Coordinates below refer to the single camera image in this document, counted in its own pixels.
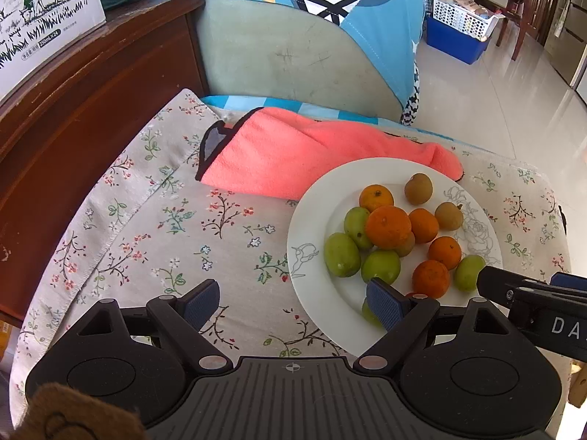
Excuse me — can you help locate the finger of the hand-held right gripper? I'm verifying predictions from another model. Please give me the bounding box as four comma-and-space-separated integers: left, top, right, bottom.
550, 272, 587, 292
477, 265, 552, 309

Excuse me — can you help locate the white milk carton box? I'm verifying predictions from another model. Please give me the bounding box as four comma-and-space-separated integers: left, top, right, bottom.
0, 0, 107, 102

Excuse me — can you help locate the houndstooth sofa cover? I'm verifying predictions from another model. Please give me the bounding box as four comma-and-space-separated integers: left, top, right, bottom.
399, 62, 423, 125

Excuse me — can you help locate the white plate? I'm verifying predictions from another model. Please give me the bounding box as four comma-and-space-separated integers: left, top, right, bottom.
287, 157, 504, 358

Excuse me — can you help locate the silver refrigerator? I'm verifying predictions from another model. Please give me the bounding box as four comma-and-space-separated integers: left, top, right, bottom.
546, 0, 587, 89

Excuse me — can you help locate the brown fuzzy cloth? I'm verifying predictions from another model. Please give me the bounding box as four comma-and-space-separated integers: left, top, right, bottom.
14, 382, 150, 440

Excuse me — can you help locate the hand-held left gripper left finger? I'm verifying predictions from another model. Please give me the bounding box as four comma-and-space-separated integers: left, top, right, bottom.
72, 279, 233, 375

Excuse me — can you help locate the floral cloth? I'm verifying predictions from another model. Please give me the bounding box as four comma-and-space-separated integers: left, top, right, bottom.
9, 88, 572, 427

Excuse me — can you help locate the brown wooden cabinet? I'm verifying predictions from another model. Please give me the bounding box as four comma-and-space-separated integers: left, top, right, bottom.
0, 0, 209, 322

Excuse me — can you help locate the blue plastic bin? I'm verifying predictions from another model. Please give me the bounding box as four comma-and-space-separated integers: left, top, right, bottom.
424, 14, 489, 65

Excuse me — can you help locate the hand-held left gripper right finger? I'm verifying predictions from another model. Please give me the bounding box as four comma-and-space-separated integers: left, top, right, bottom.
354, 278, 515, 374

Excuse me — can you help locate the orange mandarin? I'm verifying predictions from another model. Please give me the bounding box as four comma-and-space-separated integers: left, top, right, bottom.
428, 236, 462, 270
365, 205, 412, 249
358, 184, 395, 214
408, 208, 440, 243
412, 260, 451, 298

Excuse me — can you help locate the green jujube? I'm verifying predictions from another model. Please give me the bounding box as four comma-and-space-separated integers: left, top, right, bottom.
361, 249, 402, 285
344, 207, 373, 250
324, 232, 361, 278
454, 254, 487, 292
361, 298, 383, 326

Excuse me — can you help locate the pink towel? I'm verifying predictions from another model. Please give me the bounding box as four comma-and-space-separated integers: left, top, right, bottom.
195, 107, 464, 201

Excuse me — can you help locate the open cardboard box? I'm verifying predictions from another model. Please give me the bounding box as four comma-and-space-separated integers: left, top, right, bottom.
569, 362, 587, 408

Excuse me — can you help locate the brown kiwi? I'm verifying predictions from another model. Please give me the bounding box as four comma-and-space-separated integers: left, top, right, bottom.
394, 231, 416, 257
404, 173, 434, 205
434, 202, 464, 231

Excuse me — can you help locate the white plastic basket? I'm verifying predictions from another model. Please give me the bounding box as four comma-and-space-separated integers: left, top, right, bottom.
431, 0, 505, 40

